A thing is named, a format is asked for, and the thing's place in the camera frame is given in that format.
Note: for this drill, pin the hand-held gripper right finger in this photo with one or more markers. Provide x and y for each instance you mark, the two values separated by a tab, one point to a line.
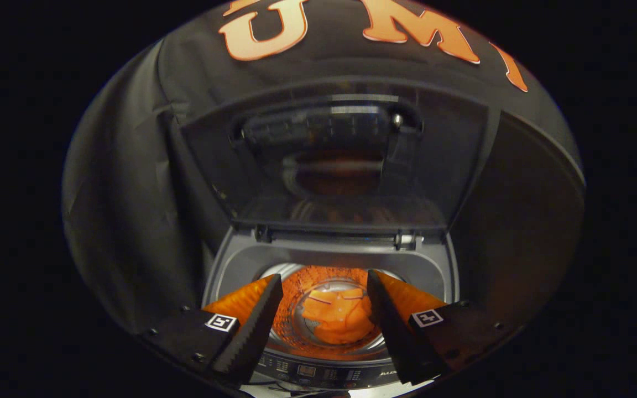
396	331

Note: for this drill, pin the dark transparent washing machine lid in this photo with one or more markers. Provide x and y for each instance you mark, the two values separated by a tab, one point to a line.
340	166

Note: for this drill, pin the yellow polo shirt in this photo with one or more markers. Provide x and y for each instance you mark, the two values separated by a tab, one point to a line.
335	320

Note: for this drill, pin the black backdrop cloth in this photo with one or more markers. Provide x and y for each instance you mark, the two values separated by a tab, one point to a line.
119	193

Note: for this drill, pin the small grey washing machine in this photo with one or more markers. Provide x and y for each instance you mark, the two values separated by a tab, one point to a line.
329	257

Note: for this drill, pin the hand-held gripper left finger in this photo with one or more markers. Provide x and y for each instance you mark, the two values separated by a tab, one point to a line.
255	331

